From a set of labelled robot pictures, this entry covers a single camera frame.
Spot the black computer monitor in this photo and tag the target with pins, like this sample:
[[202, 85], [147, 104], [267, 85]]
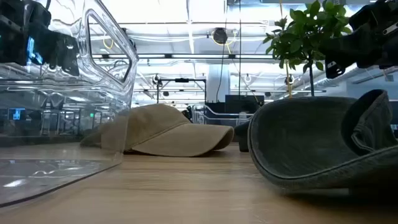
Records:
[[244, 104]]

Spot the green leafy plant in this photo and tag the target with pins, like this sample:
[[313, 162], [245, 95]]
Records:
[[303, 34]]

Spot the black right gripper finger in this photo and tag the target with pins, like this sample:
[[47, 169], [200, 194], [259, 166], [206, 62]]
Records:
[[342, 51]]

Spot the khaki baseball cap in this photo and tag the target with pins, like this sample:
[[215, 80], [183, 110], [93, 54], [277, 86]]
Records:
[[174, 137]]

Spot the blue lit screen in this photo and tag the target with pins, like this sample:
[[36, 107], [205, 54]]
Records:
[[17, 114]]

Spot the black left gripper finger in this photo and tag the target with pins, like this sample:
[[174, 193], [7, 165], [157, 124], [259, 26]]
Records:
[[62, 53]]

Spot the black background gantry frame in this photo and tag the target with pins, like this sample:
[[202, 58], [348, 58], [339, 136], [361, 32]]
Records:
[[182, 80]]

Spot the clear plastic bin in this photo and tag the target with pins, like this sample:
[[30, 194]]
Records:
[[62, 174], [202, 116]]

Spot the black baseball cap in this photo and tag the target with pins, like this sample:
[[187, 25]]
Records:
[[298, 140], [243, 137]]

